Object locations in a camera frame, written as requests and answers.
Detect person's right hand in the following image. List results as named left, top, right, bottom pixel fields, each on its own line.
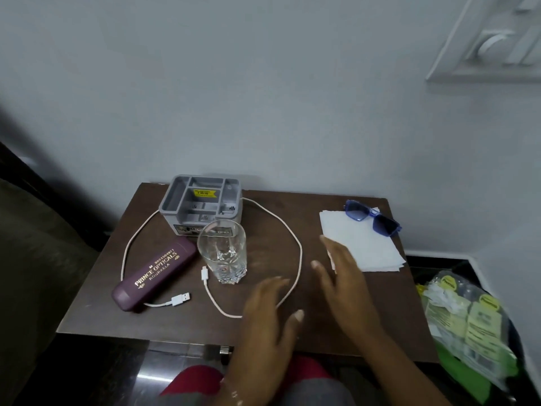
left=311, top=235, right=383, bottom=339

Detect person's left hand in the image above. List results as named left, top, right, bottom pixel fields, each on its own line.
left=229, top=276, right=305, bottom=379

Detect person's left forearm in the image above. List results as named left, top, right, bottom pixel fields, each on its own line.
left=216, top=375, right=280, bottom=406

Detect person's right forearm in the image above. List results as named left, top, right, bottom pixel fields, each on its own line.
left=358, top=326, right=451, bottom=406

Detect white paper napkin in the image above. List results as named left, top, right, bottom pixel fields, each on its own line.
left=319, top=210, right=406, bottom=273

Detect blue sunglasses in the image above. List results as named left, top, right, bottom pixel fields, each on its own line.
left=343, top=199, right=402, bottom=237

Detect clear drinking glass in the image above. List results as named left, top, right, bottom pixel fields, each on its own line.
left=197, top=219, right=247, bottom=285

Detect person's red grey clothing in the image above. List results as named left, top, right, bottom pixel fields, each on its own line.
left=158, top=355, right=356, bottom=406

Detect maroon glasses case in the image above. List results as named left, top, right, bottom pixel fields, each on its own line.
left=111, top=236, right=198, bottom=312

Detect clear plastic bag of packets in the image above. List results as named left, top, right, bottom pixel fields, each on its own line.
left=416, top=270, right=520, bottom=391

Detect grey plastic organizer tray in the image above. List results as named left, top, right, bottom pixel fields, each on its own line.
left=158, top=174, right=243, bottom=237

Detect green plastic bag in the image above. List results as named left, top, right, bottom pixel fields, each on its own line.
left=435, top=341, right=520, bottom=405

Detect dark brown sofa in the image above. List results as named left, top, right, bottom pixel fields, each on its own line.
left=0, top=141, right=108, bottom=406

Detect white usb cable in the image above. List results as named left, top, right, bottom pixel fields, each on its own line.
left=120, top=197, right=303, bottom=319

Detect white wall switch board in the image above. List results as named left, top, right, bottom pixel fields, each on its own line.
left=426, top=0, right=541, bottom=84

